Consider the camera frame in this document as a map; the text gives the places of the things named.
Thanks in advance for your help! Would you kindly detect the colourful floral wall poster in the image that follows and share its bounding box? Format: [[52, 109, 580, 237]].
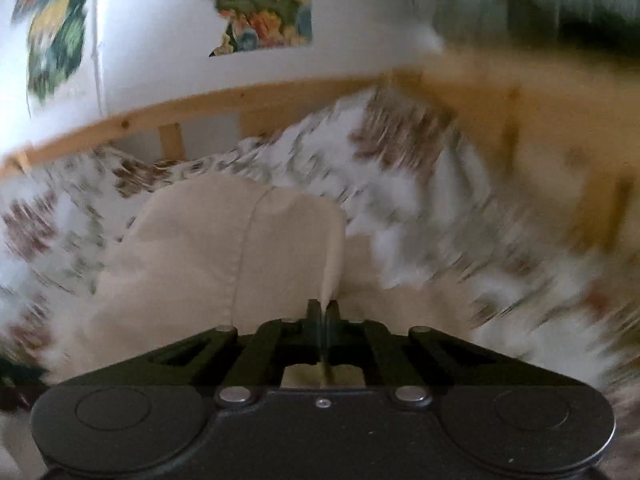
[[195, 0, 315, 59]]

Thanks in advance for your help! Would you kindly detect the cartoon character wall poster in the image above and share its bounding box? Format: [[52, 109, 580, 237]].
[[10, 0, 103, 118]]

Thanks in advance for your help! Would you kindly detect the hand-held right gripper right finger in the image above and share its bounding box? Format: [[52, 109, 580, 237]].
[[324, 299, 592, 407]]

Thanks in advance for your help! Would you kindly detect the cream fleece cloth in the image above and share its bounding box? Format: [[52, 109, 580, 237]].
[[0, 234, 401, 480]]

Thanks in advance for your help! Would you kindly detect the floral patterned bedsheet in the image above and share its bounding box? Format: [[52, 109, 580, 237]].
[[0, 82, 640, 411]]

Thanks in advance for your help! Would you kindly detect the beige hooded zip jacket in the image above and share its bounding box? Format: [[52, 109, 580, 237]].
[[47, 174, 363, 390]]

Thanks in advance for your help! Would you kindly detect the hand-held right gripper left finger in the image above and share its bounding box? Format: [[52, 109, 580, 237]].
[[55, 299, 325, 407]]

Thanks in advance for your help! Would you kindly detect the wooden bed frame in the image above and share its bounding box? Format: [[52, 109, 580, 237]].
[[0, 47, 640, 261]]

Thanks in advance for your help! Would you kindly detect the white wall cable conduit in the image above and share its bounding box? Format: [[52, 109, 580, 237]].
[[90, 0, 111, 117]]

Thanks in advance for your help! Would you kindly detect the green cloth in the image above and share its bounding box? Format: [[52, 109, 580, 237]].
[[430, 0, 640, 53]]

